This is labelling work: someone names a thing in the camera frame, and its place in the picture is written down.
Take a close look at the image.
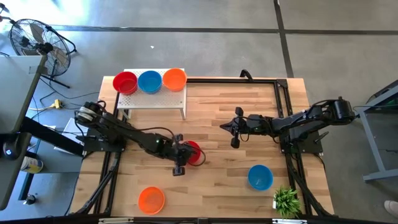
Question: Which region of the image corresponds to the black desk support bar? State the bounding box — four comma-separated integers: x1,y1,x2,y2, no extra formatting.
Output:
20,116,86,156

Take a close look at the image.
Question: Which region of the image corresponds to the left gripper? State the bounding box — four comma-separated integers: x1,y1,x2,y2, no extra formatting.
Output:
170,134,193,177

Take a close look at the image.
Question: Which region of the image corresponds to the white and yellow can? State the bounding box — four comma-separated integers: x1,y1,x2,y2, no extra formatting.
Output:
20,156,44,174

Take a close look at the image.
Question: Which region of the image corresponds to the dark blue desk leg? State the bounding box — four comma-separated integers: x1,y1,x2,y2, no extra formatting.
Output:
17,172,35,202

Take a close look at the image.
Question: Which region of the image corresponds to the black clamp hook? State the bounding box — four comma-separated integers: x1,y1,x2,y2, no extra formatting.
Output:
239,68,254,82

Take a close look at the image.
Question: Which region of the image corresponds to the silver metal bracket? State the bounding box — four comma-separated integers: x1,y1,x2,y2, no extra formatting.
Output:
272,218,308,224
98,217,134,224

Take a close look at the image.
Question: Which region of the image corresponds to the black computer mouse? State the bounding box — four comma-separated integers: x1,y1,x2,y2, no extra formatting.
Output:
2,136,22,161

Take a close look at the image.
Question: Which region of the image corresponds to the grey metal table frame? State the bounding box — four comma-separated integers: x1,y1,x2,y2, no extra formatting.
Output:
343,80,398,183

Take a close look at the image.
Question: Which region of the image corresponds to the person's foot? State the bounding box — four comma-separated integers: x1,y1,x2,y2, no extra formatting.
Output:
383,200,398,216

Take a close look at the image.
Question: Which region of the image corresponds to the grey desk top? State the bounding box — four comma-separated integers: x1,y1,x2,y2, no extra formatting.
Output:
0,133,32,211
0,55,47,135

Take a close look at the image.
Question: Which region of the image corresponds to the black floor fan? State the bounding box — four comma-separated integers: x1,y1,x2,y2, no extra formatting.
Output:
8,18,78,90

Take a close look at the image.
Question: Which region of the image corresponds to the pale grey flat board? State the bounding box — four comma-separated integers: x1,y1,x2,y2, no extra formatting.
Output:
61,117,91,147

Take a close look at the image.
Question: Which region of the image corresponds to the small green potted plant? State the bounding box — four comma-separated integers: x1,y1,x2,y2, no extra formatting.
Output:
272,186,302,218

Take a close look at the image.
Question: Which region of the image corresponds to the white perforated metal rack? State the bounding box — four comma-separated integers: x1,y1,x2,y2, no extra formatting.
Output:
116,68,187,119

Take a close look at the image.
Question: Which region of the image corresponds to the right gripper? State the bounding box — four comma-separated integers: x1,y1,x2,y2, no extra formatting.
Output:
220,107,265,149

